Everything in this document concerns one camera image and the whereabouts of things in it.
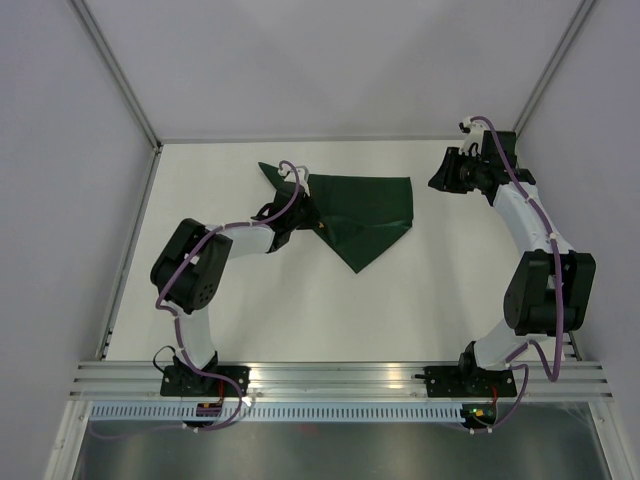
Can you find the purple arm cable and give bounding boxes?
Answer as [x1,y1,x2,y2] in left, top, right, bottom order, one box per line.
[469,115,569,436]
[87,159,304,441]

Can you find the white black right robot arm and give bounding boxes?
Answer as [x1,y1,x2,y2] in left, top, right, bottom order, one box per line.
[423,123,596,398]

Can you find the white slotted cable duct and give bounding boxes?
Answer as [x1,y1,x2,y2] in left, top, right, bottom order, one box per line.
[90,401,463,423]

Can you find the green cloth napkin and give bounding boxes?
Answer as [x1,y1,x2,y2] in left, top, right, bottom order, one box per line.
[259,162,414,273]

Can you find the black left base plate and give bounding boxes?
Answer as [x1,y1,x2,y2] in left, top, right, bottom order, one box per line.
[160,364,250,397]

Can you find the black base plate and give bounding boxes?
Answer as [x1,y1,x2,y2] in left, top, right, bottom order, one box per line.
[415,365,518,399]
[160,364,250,397]

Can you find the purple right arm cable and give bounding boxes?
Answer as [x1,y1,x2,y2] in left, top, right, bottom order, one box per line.
[469,115,569,436]

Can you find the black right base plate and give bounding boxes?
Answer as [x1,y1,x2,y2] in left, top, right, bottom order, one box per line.
[415,365,518,399]

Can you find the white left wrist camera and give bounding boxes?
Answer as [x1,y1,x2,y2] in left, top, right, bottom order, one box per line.
[278,162,311,196]

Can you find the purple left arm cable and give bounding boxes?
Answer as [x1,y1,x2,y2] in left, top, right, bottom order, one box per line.
[87,159,304,441]

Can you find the aluminium frame rail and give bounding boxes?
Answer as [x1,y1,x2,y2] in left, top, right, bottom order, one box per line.
[67,361,613,403]

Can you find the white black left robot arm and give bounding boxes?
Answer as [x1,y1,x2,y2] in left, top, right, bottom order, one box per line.
[150,182,315,397]

